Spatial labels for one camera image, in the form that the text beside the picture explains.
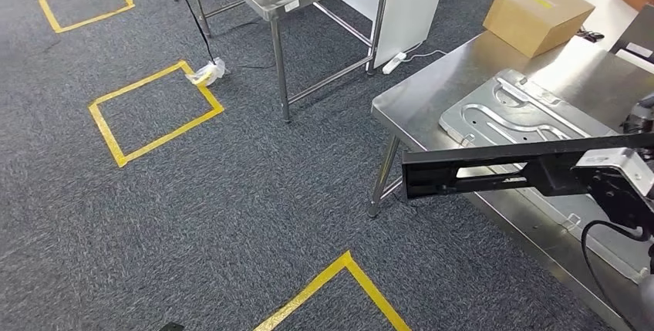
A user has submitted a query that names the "black floor cable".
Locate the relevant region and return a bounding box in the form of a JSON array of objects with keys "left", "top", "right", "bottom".
[{"left": 164, "top": 0, "right": 217, "bottom": 66}]

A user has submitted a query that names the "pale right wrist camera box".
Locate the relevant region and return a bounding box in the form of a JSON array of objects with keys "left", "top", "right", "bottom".
[{"left": 571, "top": 147, "right": 654, "bottom": 198}]

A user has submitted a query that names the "white board panel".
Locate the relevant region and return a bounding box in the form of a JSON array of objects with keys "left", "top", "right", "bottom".
[{"left": 334, "top": 0, "right": 453, "bottom": 70}]

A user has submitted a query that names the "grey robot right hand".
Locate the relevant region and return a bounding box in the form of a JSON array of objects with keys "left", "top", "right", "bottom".
[{"left": 620, "top": 92, "right": 654, "bottom": 136}]

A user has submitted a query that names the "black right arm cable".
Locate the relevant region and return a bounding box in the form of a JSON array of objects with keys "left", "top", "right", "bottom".
[{"left": 581, "top": 219, "right": 654, "bottom": 331}]

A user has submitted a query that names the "black plastic frame part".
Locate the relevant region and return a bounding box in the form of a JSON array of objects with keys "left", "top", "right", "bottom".
[{"left": 400, "top": 132, "right": 654, "bottom": 201}]

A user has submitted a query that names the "stainless steel workbench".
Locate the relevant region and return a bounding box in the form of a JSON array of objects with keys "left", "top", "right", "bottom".
[{"left": 366, "top": 29, "right": 654, "bottom": 331}]

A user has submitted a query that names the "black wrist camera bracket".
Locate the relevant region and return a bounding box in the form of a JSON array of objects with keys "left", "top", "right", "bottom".
[{"left": 586, "top": 167, "right": 654, "bottom": 241}]

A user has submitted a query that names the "white power strip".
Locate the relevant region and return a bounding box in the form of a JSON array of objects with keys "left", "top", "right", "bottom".
[{"left": 381, "top": 51, "right": 409, "bottom": 76}]

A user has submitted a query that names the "white desk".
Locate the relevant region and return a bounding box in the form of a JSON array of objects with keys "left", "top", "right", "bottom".
[{"left": 549, "top": 0, "right": 654, "bottom": 75}]

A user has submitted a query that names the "yellow floor tape square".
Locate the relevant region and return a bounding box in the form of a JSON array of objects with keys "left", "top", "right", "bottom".
[
  {"left": 87, "top": 59, "right": 226, "bottom": 169},
  {"left": 37, "top": 0, "right": 137, "bottom": 35}
]

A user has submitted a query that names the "stamped sheet metal panel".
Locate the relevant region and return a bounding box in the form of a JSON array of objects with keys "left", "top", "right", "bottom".
[{"left": 437, "top": 67, "right": 654, "bottom": 285}]

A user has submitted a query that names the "white power cord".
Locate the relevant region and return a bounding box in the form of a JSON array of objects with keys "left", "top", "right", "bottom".
[{"left": 405, "top": 48, "right": 449, "bottom": 62}]

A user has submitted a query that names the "black key bundle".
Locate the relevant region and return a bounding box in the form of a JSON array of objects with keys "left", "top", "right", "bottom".
[{"left": 576, "top": 27, "right": 606, "bottom": 45}]

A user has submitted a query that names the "clear plastic wrapped bundle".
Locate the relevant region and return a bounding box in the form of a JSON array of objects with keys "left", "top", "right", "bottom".
[{"left": 184, "top": 57, "right": 228, "bottom": 88}]

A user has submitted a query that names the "brown cardboard box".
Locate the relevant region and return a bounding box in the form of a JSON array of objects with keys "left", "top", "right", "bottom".
[{"left": 482, "top": 0, "right": 597, "bottom": 59}]

